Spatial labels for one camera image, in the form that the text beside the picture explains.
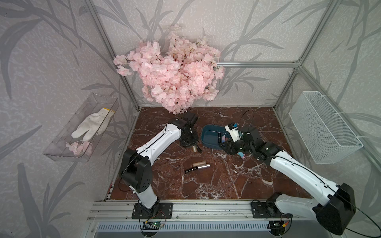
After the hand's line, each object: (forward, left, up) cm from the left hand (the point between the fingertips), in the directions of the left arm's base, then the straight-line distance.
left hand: (197, 143), depth 83 cm
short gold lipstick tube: (-2, +1, -1) cm, 3 cm away
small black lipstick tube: (+4, -1, -14) cm, 14 cm away
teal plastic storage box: (+14, -9, -13) cm, 21 cm away
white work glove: (-1, +48, +18) cm, 51 cm away
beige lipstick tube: (-6, -1, -13) cm, 14 cm away
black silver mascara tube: (-10, +3, -13) cm, 17 cm away
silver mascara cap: (-9, -4, -12) cm, 15 cm away
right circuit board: (-37, -41, -18) cm, 58 cm away
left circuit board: (-37, +21, -16) cm, 45 cm away
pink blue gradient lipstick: (+10, -18, -11) cm, 23 cm away
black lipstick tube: (+11, -15, -12) cm, 22 cm away
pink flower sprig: (-13, +47, +18) cm, 52 cm away
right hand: (-3, -14, +6) cm, 15 cm away
